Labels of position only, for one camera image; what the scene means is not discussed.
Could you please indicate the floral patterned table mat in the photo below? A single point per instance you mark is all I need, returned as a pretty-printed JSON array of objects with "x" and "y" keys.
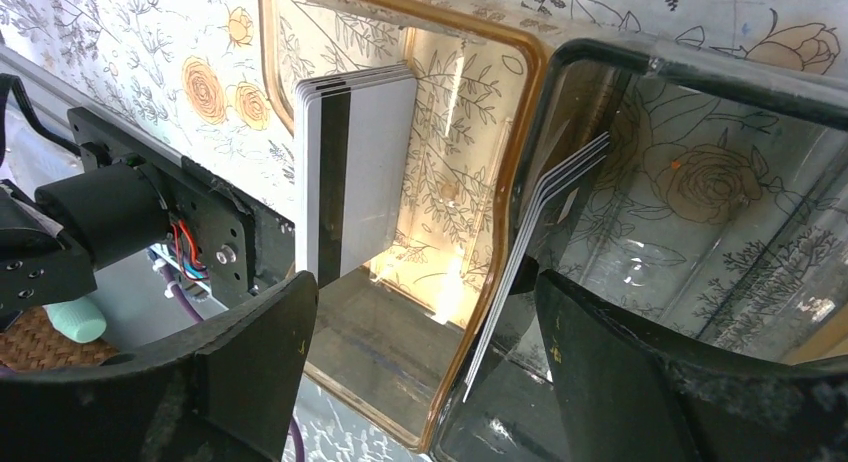
[{"x": 188, "y": 74}]

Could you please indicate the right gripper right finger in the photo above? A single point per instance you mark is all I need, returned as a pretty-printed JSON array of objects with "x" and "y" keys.
[{"x": 630, "y": 389}]

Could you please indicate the silver magnetic stripe cards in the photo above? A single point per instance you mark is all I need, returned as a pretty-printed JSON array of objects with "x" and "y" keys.
[{"x": 353, "y": 130}]

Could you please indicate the mint green bottle cap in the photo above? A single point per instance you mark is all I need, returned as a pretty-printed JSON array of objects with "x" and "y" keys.
[{"x": 80, "y": 320}]

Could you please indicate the black VIP cards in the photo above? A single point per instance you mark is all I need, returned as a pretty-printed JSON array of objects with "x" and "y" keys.
[{"x": 546, "y": 224}]

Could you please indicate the amber transparent card holder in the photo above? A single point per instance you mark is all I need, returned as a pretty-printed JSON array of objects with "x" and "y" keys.
[{"x": 392, "y": 334}]

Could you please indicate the woven brown mat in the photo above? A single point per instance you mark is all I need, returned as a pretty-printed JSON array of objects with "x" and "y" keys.
[{"x": 30, "y": 343}]

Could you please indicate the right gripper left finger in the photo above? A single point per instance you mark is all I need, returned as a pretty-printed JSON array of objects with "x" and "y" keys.
[{"x": 221, "y": 390}]

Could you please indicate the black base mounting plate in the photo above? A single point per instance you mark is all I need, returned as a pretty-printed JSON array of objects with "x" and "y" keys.
[{"x": 245, "y": 245}]

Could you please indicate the smoky black card holder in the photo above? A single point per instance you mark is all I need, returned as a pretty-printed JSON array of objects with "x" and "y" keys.
[{"x": 720, "y": 212}]

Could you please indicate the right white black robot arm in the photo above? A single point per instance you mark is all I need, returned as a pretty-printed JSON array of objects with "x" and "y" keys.
[{"x": 52, "y": 243}]

